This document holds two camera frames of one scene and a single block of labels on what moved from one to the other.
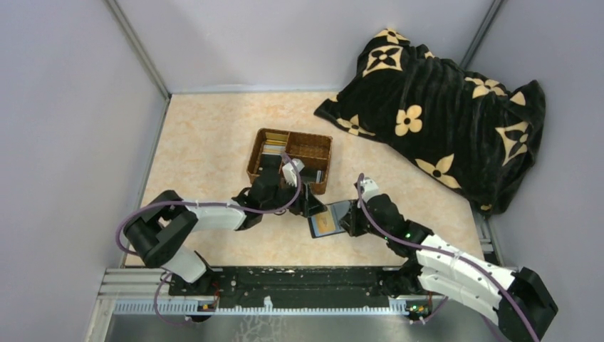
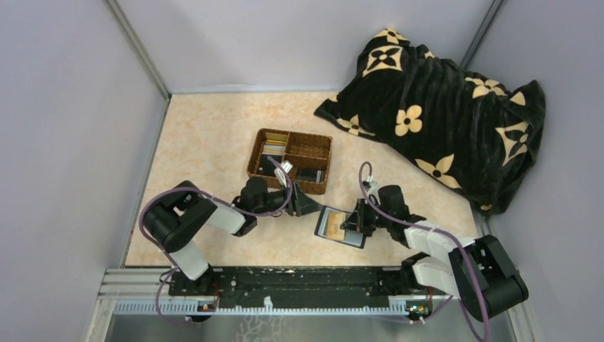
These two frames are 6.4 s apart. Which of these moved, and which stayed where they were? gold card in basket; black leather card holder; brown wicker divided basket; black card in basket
Moved: black leather card holder
Stayed: brown wicker divided basket; black card in basket; gold card in basket
